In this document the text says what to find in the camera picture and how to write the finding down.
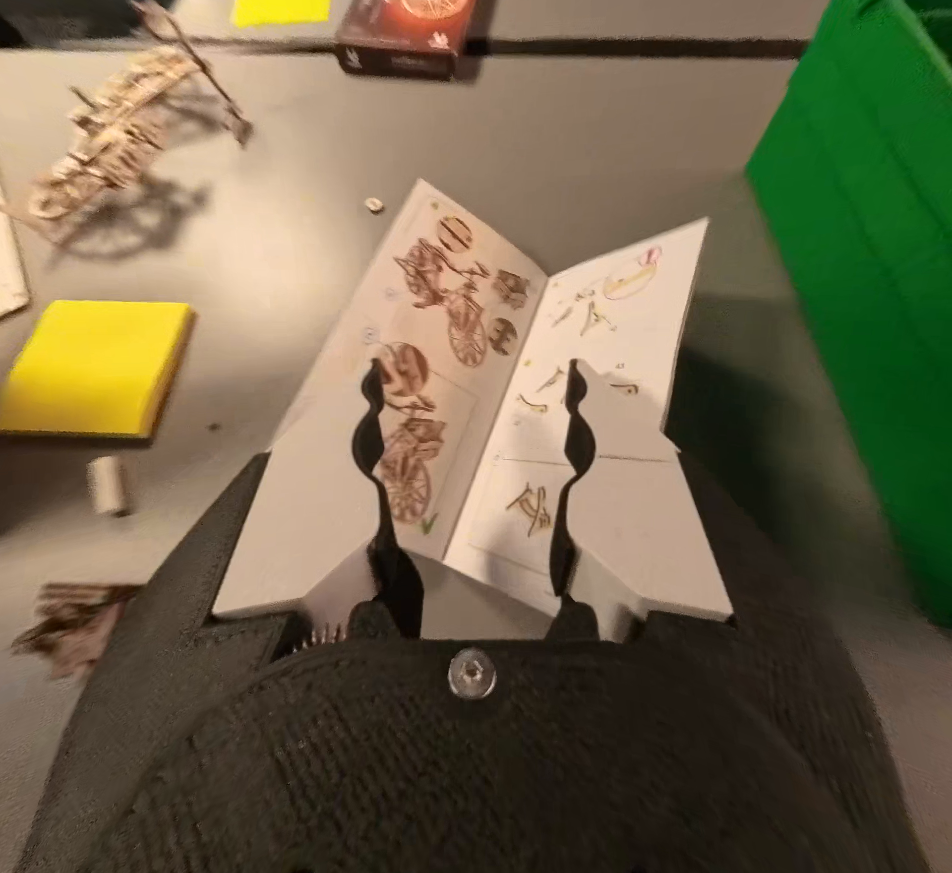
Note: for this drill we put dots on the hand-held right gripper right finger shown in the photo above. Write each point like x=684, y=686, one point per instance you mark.
x=647, y=516

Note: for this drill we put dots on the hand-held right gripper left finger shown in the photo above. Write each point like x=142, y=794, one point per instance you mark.
x=297, y=516

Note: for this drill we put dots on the printed instruction booklet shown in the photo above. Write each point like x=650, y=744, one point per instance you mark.
x=491, y=382

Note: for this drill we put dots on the small brown wooden model box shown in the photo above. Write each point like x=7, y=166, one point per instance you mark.
x=74, y=627

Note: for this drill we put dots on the laser-cut wooden parts sheet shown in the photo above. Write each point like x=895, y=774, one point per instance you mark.
x=11, y=263

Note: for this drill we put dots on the wooden wheel model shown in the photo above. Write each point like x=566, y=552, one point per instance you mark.
x=126, y=121

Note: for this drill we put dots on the pale cylindrical stick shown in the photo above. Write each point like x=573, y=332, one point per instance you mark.
x=110, y=486

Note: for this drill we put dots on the yellow sticky note pad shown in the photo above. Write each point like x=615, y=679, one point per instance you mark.
x=97, y=359

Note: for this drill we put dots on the green plastic bin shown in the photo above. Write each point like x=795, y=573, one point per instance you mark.
x=855, y=255

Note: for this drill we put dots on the brown printed box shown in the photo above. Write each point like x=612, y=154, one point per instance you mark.
x=416, y=2

